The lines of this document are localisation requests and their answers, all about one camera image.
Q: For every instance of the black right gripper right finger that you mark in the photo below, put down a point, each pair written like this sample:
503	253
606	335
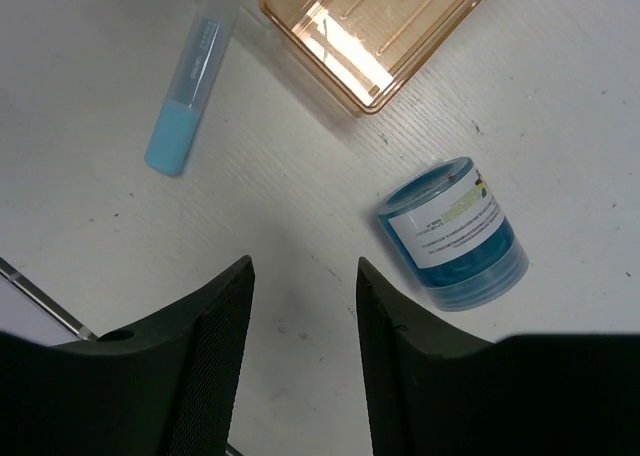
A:
434	389

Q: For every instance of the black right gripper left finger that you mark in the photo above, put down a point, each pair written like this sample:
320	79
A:
163	385

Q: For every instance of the blue round jar with label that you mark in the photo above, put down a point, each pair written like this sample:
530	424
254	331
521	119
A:
453	234

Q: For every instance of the light blue pen tube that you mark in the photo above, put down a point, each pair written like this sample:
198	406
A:
194	76

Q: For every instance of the orange transparent container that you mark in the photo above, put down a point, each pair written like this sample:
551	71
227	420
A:
364	51

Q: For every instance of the metal table edge rail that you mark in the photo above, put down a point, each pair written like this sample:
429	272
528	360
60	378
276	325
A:
28	312

